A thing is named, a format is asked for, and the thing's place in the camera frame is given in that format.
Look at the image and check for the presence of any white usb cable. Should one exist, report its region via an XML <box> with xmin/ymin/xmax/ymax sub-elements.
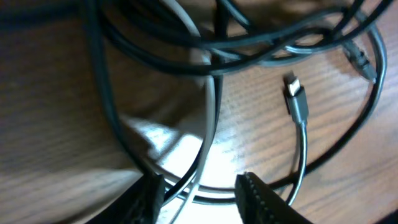
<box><xmin>161</xmin><ymin>0</ymin><xmax>218</xmax><ymax>224</ymax></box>

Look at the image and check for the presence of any black usb cable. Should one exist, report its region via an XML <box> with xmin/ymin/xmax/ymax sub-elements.
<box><xmin>0</xmin><ymin>0</ymin><xmax>396</xmax><ymax>208</ymax></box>

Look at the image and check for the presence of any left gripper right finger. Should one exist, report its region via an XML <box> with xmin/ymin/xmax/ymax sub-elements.
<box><xmin>234</xmin><ymin>172</ymin><xmax>312</xmax><ymax>224</ymax></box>

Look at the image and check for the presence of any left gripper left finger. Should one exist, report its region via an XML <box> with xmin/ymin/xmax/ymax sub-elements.
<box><xmin>88</xmin><ymin>175</ymin><xmax>165</xmax><ymax>224</ymax></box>

